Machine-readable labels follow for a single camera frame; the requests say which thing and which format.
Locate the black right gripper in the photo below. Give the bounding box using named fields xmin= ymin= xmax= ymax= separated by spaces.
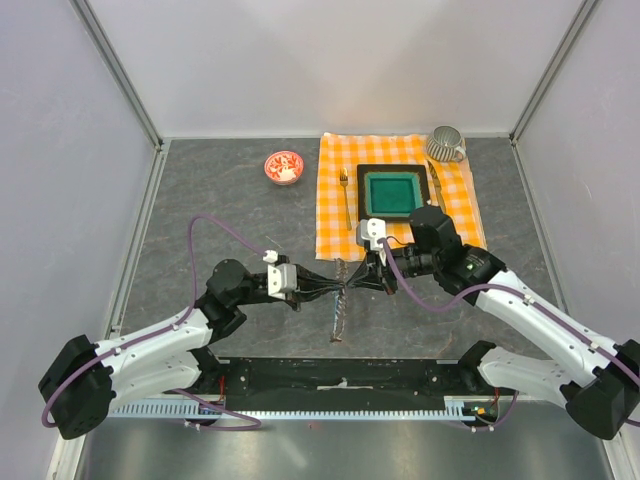
xmin=347 ymin=242 xmax=440 ymax=295

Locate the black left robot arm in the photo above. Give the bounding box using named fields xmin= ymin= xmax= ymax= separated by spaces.
xmin=38 ymin=259 xmax=344 ymax=440

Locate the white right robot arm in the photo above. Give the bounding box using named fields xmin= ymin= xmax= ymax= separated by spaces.
xmin=352 ymin=206 xmax=639 ymax=440

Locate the black teal square plate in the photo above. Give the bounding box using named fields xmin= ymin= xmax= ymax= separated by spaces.
xmin=357 ymin=164 xmax=430 ymax=223

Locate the gold fork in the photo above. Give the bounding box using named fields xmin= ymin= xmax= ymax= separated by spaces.
xmin=339 ymin=168 xmax=352 ymax=231

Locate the red patterned bowl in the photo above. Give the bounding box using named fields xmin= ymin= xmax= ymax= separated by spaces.
xmin=264 ymin=151 xmax=304 ymax=185

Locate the gold knife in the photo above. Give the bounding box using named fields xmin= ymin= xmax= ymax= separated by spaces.
xmin=428 ymin=161 xmax=446 ymax=213

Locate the orange checkered cloth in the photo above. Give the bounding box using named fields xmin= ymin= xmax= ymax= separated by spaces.
xmin=315 ymin=132 xmax=487 ymax=261

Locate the striped ceramic mug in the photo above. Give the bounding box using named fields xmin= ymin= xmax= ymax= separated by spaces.
xmin=426 ymin=125 xmax=467 ymax=163

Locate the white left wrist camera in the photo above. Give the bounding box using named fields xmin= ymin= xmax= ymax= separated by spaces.
xmin=263 ymin=250 xmax=292 ymax=300

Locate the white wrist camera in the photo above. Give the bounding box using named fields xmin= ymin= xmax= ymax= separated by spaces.
xmin=356 ymin=218 xmax=387 ymax=252
xmin=263 ymin=250 xmax=292 ymax=300

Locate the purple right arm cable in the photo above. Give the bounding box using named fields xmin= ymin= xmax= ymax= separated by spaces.
xmin=377 ymin=237 xmax=640 ymax=434

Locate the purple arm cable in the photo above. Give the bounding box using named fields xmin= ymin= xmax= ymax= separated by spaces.
xmin=40 ymin=214 xmax=274 ymax=432
xmin=377 ymin=237 xmax=640 ymax=434

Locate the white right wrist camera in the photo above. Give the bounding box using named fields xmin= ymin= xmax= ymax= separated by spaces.
xmin=356 ymin=218 xmax=387 ymax=252

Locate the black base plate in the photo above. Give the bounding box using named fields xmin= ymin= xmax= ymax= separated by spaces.
xmin=190 ymin=357 xmax=495 ymax=413

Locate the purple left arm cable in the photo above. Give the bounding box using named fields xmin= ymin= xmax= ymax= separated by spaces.
xmin=40 ymin=214 xmax=274 ymax=432

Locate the slotted cable duct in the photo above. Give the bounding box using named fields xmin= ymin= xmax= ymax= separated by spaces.
xmin=108 ymin=397 xmax=475 ymax=422

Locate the aluminium frame rail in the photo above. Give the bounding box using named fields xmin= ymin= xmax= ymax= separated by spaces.
xmin=70 ymin=0 xmax=164 ymax=151

